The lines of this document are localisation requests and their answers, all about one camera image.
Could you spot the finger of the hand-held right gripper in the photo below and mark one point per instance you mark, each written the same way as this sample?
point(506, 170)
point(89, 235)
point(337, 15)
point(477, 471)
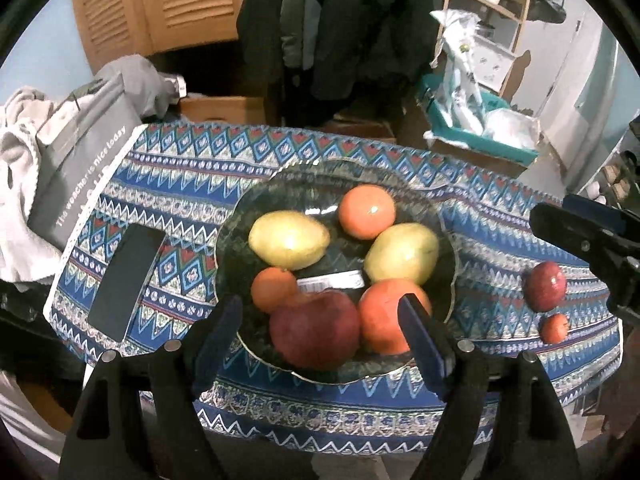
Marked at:
point(590, 245)
point(600, 212)

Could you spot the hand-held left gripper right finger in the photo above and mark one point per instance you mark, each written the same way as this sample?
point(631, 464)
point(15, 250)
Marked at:
point(422, 340)

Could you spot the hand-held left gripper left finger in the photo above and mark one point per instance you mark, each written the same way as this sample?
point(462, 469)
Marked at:
point(220, 335)

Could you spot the large orange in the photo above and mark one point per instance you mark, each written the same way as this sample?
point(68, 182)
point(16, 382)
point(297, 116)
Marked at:
point(382, 317)

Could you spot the small red apple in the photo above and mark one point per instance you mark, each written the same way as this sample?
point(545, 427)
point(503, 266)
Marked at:
point(545, 285)

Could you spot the small tangerine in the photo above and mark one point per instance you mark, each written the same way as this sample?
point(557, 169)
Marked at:
point(555, 329)
point(272, 290)

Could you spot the yellow-green mango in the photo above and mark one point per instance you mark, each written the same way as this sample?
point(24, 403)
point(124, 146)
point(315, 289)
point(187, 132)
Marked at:
point(287, 240)
point(400, 255)

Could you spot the large red apple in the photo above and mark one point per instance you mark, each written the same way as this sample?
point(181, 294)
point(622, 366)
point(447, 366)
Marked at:
point(315, 332)

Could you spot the dark glass plate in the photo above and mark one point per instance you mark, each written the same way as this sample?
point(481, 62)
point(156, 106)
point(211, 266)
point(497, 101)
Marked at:
point(280, 185)

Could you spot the blue patterned tablecloth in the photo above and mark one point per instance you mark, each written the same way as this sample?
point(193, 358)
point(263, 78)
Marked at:
point(500, 200)

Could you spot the black smartphone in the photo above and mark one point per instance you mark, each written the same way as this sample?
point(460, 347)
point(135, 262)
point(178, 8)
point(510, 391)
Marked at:
point(125, 285)

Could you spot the white rectangular sticker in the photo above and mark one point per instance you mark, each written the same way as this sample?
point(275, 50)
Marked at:
point(330, 281)

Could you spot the teal plastic bin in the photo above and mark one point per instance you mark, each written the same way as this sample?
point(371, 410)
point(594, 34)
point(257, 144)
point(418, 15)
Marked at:
point(500, 147)

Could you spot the clear plastic bag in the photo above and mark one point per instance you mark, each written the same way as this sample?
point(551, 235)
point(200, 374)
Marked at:
point(512, 127)

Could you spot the large cardboard box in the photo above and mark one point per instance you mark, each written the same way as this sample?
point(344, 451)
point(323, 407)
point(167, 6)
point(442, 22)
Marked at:
point(480, 160)

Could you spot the white printed plastic bag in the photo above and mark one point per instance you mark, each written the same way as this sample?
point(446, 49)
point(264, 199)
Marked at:
point(460, 70)

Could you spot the wooden shelf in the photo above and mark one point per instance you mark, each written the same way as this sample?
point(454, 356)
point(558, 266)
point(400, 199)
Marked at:
point(525, 10)

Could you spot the grey package with white print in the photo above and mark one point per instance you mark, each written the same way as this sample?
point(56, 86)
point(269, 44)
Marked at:
point(85, 160)

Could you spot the plain brown cardboard box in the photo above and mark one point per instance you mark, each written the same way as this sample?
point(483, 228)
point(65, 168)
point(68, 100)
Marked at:
point(220, 110)

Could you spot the grey sweatshirt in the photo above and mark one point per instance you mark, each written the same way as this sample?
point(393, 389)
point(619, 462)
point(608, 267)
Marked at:
point(145, 85)

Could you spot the white towel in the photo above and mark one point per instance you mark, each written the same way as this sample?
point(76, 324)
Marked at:
point(20, 160)

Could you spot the dark hanging coat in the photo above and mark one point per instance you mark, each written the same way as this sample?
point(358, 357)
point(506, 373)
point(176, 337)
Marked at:
point(370, 25)

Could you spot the grey hanging jacket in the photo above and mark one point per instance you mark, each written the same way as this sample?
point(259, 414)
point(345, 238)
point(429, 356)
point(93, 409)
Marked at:
point(300, 10)

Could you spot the wooden louvred door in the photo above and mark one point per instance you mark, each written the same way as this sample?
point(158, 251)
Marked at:
point(195, 0)
point(110, 5)

